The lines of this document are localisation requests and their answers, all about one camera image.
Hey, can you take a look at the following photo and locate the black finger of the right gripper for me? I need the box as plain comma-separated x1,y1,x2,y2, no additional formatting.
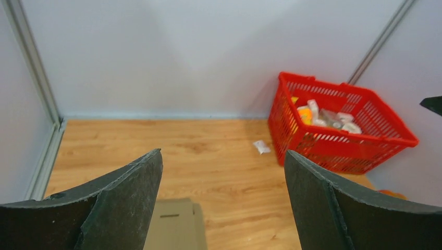
420,96,442,116

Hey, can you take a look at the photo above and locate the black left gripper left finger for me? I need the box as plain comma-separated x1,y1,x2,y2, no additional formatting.
1,148,163,249

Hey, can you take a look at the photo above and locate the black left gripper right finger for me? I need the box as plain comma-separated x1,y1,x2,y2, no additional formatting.
284,150,441,249

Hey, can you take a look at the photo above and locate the brown cardboard paper box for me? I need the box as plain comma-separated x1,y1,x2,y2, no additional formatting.
144,198,207,250

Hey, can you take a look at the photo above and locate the orange snack box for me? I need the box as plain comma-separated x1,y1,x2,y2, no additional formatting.
297,106,313,125

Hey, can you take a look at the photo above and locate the white pink carton box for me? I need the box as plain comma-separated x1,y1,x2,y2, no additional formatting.
307,99,319,120

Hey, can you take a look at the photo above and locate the red plastic shopping basket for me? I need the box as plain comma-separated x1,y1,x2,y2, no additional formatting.
268,72,419,174

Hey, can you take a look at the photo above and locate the small white paper packet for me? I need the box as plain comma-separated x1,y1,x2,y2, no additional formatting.
253,140,271,155

